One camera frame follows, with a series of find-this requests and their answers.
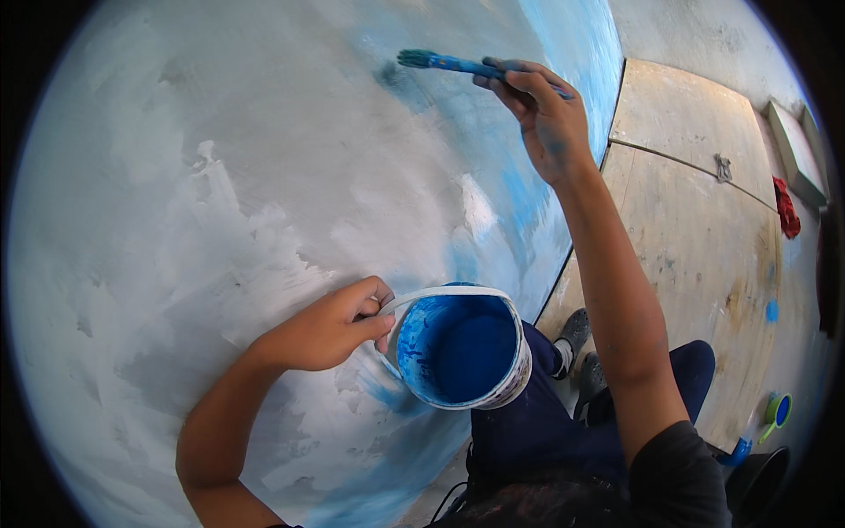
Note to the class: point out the small plywood board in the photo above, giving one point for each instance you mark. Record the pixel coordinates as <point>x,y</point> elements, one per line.
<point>686,119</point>

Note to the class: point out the white bucket of blue paint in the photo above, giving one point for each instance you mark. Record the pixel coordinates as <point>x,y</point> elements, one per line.
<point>455,350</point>

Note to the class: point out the grey white block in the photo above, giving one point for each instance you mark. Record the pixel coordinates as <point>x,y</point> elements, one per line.
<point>795,155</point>

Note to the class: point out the large plywood board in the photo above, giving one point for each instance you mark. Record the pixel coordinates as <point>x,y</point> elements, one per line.
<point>700,277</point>

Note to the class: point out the blue plastic container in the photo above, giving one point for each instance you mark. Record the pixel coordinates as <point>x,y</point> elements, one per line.
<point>738,453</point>

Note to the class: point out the person's left hand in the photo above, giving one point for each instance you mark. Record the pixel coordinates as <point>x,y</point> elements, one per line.
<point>310,336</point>

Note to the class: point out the blue paintbrush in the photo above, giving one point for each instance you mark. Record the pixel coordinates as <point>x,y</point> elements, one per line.
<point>455,64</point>

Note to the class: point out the green cup with blue paint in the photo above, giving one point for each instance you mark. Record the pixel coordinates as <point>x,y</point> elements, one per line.
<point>780,410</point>

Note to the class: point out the person's legs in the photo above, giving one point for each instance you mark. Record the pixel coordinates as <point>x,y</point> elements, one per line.
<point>528,429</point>

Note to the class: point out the person's right hand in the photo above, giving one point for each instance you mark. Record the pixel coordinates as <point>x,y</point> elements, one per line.
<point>551,129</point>

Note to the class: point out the red cloth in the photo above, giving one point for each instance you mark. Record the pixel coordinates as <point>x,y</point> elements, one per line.
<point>785,211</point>

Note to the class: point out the person's body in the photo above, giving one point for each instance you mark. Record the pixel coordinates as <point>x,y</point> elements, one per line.
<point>680,482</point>

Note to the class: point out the small grey rag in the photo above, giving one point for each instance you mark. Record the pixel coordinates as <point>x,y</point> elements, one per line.
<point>723,168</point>

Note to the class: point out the black bucket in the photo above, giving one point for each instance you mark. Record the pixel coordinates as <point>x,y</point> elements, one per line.
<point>759,488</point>

